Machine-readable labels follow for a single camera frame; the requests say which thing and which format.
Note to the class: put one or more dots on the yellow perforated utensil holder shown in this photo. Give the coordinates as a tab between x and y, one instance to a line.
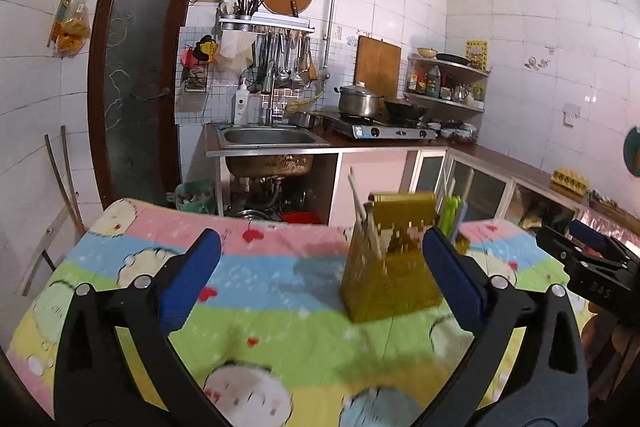
385	287

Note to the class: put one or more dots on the green round object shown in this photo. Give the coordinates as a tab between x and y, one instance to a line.
632	152

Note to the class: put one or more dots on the yellow red hanging decoration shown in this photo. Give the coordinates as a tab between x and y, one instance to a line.
205	49

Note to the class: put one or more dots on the person's right hand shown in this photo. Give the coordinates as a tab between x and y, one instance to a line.
590	332

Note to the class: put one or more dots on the white soap bottle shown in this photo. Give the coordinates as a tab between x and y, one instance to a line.
241	104

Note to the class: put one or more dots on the red basin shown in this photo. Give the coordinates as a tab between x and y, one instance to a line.
300	218

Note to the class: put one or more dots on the small steel pot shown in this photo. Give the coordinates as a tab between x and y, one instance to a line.
304	119

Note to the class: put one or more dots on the green plastic utensil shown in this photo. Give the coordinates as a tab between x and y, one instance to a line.
449	217

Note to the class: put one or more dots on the foil covered shelf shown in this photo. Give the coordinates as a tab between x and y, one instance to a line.
625	232

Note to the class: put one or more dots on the cooking oil bottle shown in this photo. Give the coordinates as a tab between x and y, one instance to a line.
433	83

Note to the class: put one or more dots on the black wok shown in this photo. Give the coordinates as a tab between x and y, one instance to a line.
405	109

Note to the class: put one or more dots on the egg carton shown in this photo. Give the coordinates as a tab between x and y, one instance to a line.
569	181

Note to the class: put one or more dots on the dark wooden door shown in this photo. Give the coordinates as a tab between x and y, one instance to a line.
140	107

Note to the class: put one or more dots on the leaning metal bars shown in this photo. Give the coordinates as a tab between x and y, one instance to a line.
62	187

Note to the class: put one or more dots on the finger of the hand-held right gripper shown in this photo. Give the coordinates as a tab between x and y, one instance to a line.
590	231
562	249

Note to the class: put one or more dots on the white wall hooks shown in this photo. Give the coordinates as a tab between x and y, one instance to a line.
537	59

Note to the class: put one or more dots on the black pan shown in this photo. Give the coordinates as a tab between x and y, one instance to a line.
452	58

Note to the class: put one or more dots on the blue plastic utensil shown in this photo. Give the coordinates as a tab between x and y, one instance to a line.
462	219

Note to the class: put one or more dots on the yellow wall poster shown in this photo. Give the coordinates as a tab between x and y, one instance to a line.
476	54

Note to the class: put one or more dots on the steel cooking pot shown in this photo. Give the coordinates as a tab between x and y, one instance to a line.
360	102

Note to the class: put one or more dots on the kitchen counter with cabinets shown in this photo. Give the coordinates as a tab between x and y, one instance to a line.
500	157

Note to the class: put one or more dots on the corner shelf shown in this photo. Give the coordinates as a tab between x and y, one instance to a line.
450	102

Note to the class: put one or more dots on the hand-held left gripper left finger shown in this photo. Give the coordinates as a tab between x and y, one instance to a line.
190	282

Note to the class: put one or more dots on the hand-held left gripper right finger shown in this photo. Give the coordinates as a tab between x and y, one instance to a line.
450	282

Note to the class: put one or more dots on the printed cartoon blanket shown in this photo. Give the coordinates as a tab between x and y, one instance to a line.
280	307

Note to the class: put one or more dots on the rectangular wooden cutting board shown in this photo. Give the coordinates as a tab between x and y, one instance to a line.
377	67

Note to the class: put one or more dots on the gas stove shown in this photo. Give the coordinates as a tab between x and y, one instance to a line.
380	129

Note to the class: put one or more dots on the hanging yellow plastic bag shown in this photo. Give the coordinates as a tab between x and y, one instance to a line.
72	29

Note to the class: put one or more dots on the white hanging cloth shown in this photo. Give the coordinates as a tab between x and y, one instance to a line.
235	52

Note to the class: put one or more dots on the green waste bin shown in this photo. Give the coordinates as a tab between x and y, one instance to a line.
192	197

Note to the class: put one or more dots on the steel faucet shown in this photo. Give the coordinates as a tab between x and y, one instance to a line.
271	102

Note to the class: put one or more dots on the steel sink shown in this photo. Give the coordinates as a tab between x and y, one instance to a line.
270	137

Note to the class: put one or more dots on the steel wall rack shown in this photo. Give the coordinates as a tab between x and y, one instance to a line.
265	24

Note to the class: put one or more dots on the row of hanging kitchen utensils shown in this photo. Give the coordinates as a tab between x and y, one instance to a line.
282	62

